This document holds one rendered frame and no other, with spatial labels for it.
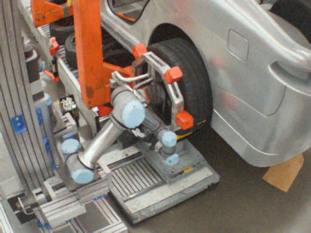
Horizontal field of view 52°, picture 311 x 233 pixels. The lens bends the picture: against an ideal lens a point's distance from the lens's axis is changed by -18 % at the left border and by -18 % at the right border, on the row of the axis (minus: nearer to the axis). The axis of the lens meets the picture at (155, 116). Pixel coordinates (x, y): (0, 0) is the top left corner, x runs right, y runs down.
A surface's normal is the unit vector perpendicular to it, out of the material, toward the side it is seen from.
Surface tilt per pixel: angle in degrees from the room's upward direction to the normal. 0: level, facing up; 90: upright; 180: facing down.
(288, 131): 91
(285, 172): 2
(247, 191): 0
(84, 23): 90
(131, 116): 85
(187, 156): 0
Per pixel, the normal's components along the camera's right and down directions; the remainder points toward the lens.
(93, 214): 0.00, -0.75
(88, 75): 0.53, 0.56
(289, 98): -0.35, 0.61
